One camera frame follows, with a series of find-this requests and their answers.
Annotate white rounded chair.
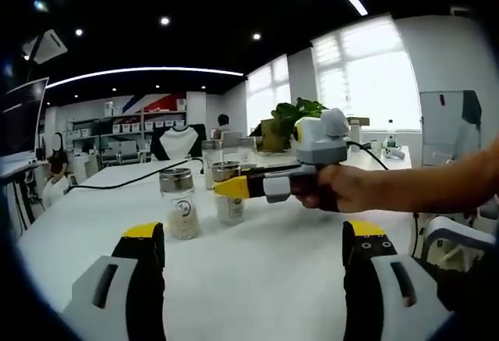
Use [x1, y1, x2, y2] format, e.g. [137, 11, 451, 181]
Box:
[41, 179, 70, 206]

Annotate person's right hand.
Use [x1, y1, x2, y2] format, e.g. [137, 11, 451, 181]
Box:
[294, 161, 355, 214]

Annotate white handheld device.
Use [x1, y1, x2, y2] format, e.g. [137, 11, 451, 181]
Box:
[380, 145, 407, 160]

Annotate ceiling air conditioner unit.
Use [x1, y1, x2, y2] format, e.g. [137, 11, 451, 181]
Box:
[22, 28, 69, 66]

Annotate white plastic bottle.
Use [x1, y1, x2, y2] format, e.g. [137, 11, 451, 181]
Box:
[384, 119, 397, 149]

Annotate black table cable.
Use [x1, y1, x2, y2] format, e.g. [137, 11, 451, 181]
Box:
[66, 156, 207, 194]

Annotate potted green plant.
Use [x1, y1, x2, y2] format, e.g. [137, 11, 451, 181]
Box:
[271, 98, 329, 151]

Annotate short seasoning bottle white powder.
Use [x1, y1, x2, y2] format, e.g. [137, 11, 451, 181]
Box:
[211, 162, 246, 226]

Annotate short seasoning bottle cream powder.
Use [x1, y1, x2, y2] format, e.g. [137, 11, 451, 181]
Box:
[158, 168, 201, 241]

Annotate row of white storage boxes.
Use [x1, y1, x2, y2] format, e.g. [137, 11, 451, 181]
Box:
[111, 120, 184, 132]

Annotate group of ceiling spotlights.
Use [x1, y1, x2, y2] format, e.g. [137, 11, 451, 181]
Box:
[33, 0, 444, 44]

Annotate tall seasoning bottle white grains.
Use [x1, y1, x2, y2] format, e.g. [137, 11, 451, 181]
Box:
[201, 140, 225, 190]

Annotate dark hanging jacket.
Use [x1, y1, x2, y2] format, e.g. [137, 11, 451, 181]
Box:
[461, 90, 483, 126]

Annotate large window with blinds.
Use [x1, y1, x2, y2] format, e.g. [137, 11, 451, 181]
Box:
[246, 16, 423, 133]

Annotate white office chair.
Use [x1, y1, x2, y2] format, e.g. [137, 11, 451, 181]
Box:
[412, 215, 499, 276]

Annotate white laptop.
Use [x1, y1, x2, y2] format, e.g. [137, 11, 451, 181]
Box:
[0, 76, 51, 176]

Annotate white desk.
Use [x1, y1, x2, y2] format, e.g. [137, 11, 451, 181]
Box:
[345, 144, 413, 171]

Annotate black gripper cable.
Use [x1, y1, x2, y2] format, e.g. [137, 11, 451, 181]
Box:
[345, 140, 391, 171]

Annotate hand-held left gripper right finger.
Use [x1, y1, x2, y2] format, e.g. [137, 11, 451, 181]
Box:
[342, 219, 456, 341]

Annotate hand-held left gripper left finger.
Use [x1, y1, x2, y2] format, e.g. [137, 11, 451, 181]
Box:
[61, 222, 167, 341]

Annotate metal storage shelf rack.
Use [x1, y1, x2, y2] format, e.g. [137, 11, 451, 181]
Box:
[68, 98, 189, 147]

